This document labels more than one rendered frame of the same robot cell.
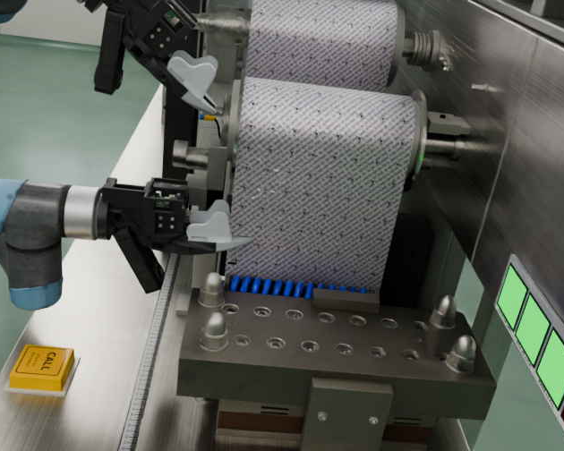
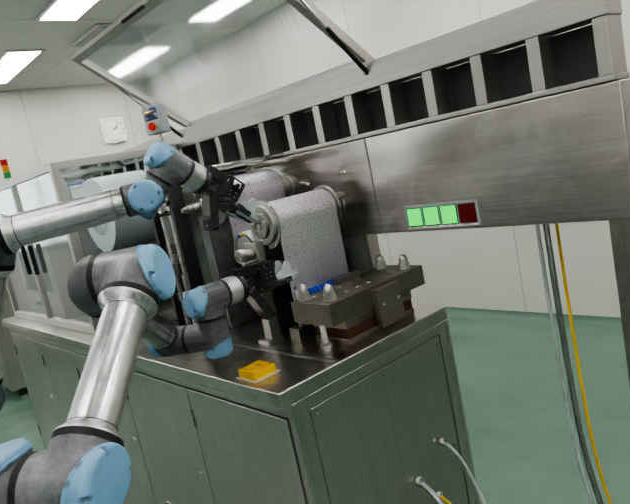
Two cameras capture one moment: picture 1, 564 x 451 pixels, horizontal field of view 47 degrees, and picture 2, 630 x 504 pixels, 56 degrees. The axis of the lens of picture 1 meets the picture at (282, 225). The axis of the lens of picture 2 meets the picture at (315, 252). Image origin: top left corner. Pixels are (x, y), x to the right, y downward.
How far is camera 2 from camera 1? 1.15 m
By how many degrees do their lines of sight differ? 38
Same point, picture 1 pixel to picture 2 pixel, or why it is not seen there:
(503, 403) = not seen: hidden behind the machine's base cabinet
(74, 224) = (236, 291)
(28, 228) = (217, 304)
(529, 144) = (385, 170)
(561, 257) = (426, 187)
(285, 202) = (303, 247)
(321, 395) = (380, 293)
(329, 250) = (326, 263)
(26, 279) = (222, 335)
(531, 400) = not seen: hidden behind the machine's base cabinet
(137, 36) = (226, 194)
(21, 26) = not seen: outside the picture
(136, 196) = (252, 268)
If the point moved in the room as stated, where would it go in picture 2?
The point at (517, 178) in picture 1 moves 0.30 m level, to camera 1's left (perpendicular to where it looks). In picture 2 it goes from (387, 184) to (309, 205)
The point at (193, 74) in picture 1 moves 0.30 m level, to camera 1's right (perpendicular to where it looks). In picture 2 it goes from (249, 205) to (331, 185)
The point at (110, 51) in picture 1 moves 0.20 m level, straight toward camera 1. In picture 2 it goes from (214, 207) to (270, 198)
